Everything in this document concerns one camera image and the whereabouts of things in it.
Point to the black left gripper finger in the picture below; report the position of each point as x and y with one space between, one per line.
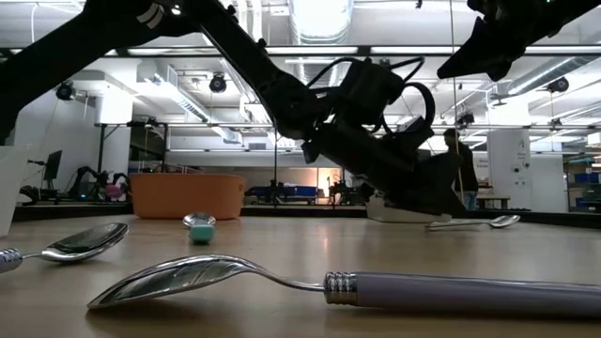
399 197
441 188

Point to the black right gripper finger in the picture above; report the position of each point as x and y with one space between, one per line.
497 68
474 49

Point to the background black robot arm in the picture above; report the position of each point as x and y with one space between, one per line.
84 180
117 188

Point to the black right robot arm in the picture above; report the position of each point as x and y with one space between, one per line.
582 4

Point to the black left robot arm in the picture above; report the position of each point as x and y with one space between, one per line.
244 51

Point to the grey plastic bin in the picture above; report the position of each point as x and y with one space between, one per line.
404 217

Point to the person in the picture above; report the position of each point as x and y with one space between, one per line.
467 169

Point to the brown background table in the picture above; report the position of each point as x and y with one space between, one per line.
493 201

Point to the black ceiling spotlight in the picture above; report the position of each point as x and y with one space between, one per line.
217 83
65 91
465 119
558 84

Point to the white pillar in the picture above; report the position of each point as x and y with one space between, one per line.
504 159

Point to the blue background table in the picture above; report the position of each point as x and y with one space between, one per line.
300 191

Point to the black overhead crossbar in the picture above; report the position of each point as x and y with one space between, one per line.
328 50

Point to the blue storage bin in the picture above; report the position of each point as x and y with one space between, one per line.
587 178
587 202

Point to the orange plastic bin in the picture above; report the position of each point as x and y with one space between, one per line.
188 197

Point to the white hanging box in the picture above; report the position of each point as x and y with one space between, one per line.
112 108

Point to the black computer monitor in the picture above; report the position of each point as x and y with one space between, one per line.
53 166

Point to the white plastic bin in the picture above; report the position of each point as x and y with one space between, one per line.
11 188

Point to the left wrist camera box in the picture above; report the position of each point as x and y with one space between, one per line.
371 91

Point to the background black frame rig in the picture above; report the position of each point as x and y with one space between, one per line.
275 178

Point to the black aluminium table frame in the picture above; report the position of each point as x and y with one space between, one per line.
291 211

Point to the round silver ceiling duct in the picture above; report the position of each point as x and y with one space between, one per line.
319 19

